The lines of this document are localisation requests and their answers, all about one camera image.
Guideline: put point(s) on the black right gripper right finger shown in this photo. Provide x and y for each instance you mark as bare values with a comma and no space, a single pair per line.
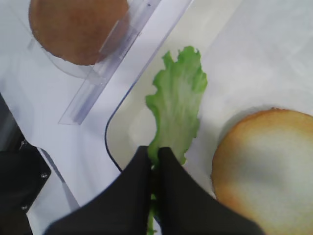
185,208

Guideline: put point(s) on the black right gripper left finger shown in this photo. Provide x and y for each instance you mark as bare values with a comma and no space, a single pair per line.
121,209

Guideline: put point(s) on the green lettuce leaf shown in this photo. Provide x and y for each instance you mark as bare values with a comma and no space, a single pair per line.
175,105

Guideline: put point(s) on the toasted bun slice on tray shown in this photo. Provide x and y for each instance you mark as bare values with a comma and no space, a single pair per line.
263,170

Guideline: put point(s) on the cream metal serving tray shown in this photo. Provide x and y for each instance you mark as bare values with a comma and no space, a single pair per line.
258,55

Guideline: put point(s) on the brown bun in left rack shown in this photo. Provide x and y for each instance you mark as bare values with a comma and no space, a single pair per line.
75,30

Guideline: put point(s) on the clear acrylic left rack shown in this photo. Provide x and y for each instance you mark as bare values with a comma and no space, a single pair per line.
96,77

